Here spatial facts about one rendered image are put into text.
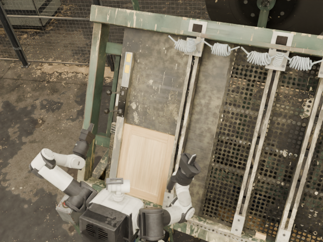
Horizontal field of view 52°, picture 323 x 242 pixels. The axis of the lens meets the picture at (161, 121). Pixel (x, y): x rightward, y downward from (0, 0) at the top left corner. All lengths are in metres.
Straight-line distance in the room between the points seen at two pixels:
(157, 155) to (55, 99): 2.68
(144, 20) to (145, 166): 0.93
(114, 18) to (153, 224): 1.23
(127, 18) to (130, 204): 1.08
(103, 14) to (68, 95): 2.56
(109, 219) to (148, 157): 0.64
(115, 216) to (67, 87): 3.25
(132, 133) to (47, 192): 1.69
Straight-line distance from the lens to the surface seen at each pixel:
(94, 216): 1.70
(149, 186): 2.24
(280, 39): 1.83
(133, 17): 2.05
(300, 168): 1.95
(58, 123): 4.25
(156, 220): 1.70
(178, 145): 2.06
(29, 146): 4.14
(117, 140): 2.22
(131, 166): 2.25
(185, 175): 1.62
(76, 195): 1.86
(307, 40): 1.84
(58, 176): 1.84
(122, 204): 1.76
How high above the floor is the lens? 2.86
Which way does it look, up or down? 47 degrees down
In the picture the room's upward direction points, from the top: 7 degrees counter-clockwise
